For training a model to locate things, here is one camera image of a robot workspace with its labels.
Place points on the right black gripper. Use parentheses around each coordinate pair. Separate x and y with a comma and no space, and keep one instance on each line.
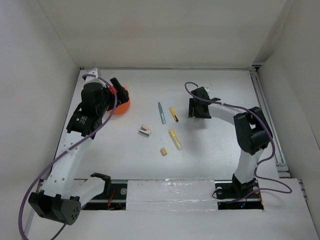
(193,111)

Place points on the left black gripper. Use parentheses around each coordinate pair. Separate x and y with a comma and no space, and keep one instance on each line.
(122,94)

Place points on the yellow black utility knife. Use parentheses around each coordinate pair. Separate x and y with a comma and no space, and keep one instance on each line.
(173,113)

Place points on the thick yellow highlighter marker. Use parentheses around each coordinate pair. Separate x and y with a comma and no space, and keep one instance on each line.
(175,139)

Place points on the small tan eraser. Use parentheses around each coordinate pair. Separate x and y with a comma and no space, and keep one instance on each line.
(163,151)

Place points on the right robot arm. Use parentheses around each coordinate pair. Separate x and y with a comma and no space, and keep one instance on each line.
(253,135)

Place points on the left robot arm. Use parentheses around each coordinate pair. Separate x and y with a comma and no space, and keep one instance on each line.
(59,199)

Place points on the orange round organizer container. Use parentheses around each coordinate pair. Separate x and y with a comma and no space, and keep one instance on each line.
(122,105)

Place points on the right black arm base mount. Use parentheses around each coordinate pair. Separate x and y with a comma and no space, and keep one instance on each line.
(233,196)

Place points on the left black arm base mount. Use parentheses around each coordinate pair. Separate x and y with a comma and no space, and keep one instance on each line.
(114,200)

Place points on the aluminium frame rail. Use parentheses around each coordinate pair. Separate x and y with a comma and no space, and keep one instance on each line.
(280,162)

